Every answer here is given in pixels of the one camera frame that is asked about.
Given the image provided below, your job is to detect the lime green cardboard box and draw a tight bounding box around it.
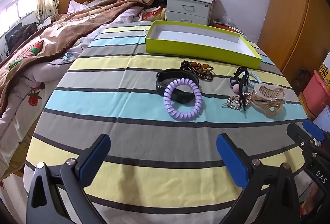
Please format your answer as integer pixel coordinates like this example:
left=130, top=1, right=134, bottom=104
left=146, top=21, right=262, bottom=70

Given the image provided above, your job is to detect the dark brown bag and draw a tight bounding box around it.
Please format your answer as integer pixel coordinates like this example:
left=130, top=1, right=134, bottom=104
left=294, top=69, right=311, bottom=95

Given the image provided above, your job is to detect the light blue spiral hair tie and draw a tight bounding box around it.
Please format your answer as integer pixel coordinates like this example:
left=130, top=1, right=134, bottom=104
left=247, top=71, right=263, bottom=85

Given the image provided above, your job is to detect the yellow printed box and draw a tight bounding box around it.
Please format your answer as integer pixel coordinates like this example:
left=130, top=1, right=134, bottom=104
left=318, top=63, right=330, bottom=85

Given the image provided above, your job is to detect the black hair tie teal bead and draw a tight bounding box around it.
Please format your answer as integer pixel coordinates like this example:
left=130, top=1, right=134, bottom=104
left=237, top=67, right=251, bottom=111

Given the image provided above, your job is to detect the purple spiral hair tie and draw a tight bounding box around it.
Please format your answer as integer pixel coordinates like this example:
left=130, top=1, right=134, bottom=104
left=163, top=79, right=203, bottom=121

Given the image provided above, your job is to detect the white floral quilt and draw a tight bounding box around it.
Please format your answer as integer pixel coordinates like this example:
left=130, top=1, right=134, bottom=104
left=0, top=0, right=145, bottom=183

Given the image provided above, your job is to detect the brown beaded necklace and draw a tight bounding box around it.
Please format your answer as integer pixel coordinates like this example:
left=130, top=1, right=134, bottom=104
left=180, top=60, right=214, bottom=82

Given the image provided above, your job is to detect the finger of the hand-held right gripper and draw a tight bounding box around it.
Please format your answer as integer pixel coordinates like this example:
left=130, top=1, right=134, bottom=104
left=302, top=119, right=330, bottom=147
left=286, top=124, right=323, bottom=160

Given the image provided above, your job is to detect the grey nightstand with drawers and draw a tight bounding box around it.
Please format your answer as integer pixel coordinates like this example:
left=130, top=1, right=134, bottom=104
left=165, top=0, right=216, bottom=26

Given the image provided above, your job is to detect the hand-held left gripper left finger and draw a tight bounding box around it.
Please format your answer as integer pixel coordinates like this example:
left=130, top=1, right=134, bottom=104
left=26, top=133, right=111, bottom=224

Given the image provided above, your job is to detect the heart-shaped rhinestone hair clip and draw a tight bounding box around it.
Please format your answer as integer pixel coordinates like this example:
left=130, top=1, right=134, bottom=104
left=222, top=94, right=252, bottom=111

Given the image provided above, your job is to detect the orange plastic basin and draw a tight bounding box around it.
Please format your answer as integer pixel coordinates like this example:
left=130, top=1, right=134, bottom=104
left=213, top=21, right=243, bottom=34

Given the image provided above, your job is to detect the pink plastic bin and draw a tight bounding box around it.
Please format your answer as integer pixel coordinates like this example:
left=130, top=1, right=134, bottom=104
left=303, top=70, right=330, bottom=117

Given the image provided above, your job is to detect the beige hair claw clip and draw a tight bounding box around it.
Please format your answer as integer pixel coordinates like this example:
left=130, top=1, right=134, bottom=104
left=251, top=84, right=288, bottom=120

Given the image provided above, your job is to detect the dark cloth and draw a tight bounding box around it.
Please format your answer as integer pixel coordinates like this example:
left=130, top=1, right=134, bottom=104
left=5, top=22, right=39, bottom=57

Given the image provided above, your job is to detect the black smart band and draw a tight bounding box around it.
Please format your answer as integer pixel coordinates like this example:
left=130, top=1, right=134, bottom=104
left=156, top=68, right=200, bottom=104

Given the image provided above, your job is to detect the brown fleece blanket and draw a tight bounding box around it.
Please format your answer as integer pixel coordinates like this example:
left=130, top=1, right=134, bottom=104
left=0, top=0, right=155, bottom=116

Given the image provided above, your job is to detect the yellow patterned pillow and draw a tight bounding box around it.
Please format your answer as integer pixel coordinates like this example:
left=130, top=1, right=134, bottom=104
left=140, top=7, right=167, bottom=22

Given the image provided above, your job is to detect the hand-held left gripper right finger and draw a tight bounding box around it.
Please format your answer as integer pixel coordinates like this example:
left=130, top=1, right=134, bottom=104
left=216, top=133, right=301, bottom=224

